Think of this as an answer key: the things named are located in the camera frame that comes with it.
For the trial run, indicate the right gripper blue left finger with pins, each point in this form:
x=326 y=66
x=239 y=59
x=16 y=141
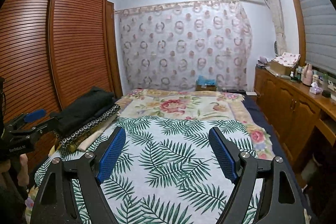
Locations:
x=107 y=154

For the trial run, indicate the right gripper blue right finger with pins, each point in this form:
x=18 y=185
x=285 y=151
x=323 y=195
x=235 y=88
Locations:
x=227 y=154

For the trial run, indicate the black printed t-shirt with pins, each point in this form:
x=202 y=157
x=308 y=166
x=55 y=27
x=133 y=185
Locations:
x=83 y=110

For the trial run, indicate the person's left hand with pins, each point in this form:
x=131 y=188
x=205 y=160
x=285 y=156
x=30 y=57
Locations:
x=17 y=184

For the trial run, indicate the folded dark patterned garment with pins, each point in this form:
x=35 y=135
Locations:
x=84 y=136

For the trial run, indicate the palm leaf print blanket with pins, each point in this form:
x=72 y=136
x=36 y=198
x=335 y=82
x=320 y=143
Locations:
x=167 y=171

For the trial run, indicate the floral rose blanket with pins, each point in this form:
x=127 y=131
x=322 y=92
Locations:
x=202 y=106

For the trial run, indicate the navy bed sheet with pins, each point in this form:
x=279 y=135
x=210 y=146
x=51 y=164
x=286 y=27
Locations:
x=273 y=139

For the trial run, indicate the cardboard box with blue item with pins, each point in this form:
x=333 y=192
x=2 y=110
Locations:
x=204 y=84

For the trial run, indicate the wooden sideboard cabinet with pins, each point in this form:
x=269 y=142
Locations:
x=294 y=112

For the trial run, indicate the sheer circle pattern curtain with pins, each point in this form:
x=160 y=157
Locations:
x=171 y=46

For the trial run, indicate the box with floral cloth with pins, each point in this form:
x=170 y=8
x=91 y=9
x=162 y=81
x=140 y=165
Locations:
x=284 y=64

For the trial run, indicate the wooden louvred wardrobe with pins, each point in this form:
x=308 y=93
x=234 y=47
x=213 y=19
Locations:
x=54 y=51

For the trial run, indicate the pink thermos jug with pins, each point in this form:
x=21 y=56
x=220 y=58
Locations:
x=307 y=75

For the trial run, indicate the tissue pack on sideboard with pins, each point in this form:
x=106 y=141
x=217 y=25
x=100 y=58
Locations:
x=315 y=89

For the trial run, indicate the grey window blind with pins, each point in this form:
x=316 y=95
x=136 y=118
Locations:
x=319 y=23

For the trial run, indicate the beige tied side curtain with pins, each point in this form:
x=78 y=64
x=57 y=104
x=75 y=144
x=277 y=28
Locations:
x=278 y=21

